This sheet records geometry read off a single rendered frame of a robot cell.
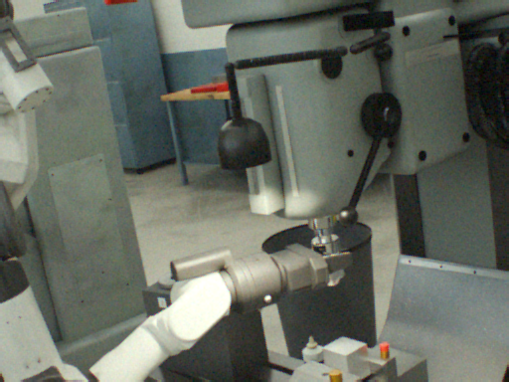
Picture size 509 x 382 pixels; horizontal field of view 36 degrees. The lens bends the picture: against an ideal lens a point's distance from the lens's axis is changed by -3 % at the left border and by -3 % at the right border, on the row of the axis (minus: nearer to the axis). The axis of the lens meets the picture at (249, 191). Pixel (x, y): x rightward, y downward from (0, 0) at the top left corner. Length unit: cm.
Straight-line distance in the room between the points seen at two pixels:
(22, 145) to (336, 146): 47
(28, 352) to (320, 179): 50
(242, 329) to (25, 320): 61
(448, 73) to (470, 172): 27
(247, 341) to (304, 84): 66
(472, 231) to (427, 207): 11
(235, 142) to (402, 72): 35
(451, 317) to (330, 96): 64
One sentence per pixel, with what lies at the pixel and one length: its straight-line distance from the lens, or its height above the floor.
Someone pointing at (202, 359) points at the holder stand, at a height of 96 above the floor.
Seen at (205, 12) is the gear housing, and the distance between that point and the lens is 124.
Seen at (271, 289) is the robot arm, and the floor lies 122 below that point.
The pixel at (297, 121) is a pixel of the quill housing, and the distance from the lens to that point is 120.
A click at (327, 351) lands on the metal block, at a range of 141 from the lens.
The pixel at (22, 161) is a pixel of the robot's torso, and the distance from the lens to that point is 122.
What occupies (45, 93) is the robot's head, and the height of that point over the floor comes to 158.
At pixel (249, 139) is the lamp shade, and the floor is 148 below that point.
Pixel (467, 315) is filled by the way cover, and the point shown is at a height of 99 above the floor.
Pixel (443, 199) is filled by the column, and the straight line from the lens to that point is 165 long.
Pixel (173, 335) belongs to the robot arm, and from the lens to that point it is 122.
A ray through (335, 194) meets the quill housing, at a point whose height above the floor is 135.
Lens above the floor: 167
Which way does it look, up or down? 14 degrees down
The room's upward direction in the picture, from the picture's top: 10 degrees counter-clockwise
